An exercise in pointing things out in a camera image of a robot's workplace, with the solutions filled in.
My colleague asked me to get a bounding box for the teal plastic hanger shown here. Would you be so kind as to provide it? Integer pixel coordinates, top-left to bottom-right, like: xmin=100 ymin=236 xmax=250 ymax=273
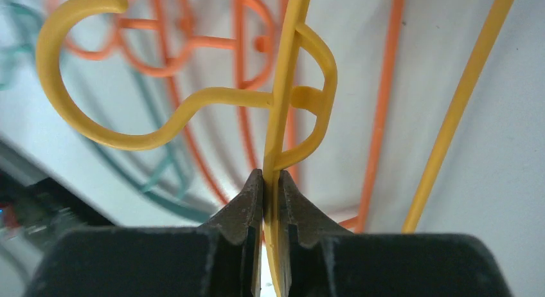
xmin=1 ymin=0 xmax=212 ymax=222

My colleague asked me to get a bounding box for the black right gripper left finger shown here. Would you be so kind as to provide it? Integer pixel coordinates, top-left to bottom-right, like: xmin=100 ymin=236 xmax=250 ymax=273
xmin=25 ymin=169 xmax=264 ymax=296

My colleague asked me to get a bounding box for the orange plastic hanger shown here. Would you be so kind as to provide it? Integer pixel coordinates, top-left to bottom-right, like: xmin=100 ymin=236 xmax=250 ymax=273
xmin=61 ymin=0 xmax=405 ymax=233

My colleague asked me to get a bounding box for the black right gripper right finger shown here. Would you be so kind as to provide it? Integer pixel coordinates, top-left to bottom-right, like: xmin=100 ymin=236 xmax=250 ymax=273
xmin=279 ymin=171 xmax=512 ymax=296

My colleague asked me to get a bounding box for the yellow plastic hanger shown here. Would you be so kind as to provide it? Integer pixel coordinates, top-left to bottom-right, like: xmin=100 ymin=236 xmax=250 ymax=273
xmin=36 ymin=0 xmax=514 ymax=296

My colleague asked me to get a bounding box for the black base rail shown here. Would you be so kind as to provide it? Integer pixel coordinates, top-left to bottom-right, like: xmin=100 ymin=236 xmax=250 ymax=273
xmin=1 ymin=170 xmax=114 ymax=252

